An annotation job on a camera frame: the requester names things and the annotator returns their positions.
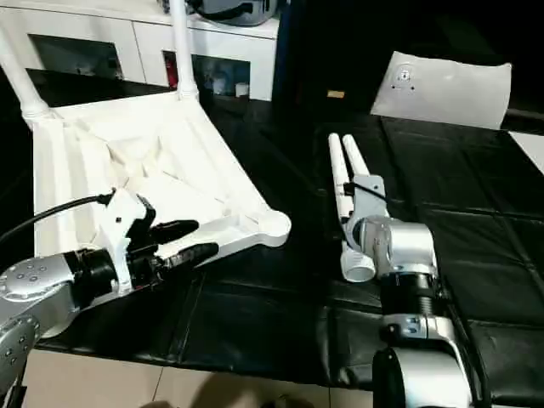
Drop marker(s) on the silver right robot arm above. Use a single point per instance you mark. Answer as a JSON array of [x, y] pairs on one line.
[[416, 297]]

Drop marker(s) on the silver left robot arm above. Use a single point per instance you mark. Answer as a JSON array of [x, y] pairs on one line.
[[42, 297]]

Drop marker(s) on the grey bag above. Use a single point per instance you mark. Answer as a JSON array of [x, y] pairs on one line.
[[234, 10]]

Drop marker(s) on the black work mat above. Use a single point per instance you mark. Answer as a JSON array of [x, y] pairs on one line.
[[476, 221]]

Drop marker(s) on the black cabinet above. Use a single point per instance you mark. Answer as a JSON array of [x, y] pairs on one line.
[[340, 42]]

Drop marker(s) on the small yellow label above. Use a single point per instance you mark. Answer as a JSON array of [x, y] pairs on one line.
[[336, 93]]

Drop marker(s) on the white flat panel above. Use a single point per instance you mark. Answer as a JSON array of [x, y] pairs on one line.
[[442, 89]]

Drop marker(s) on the white sheet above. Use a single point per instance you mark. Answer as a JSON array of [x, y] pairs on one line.
[[531, 149]]

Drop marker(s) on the white plastic table leg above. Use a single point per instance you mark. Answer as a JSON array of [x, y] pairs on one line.
[[180, 51], [19, 68], [355, 161], [338, 178]]

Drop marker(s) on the white glass-door cabinet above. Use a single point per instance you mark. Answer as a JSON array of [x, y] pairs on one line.
[[102, 38]]

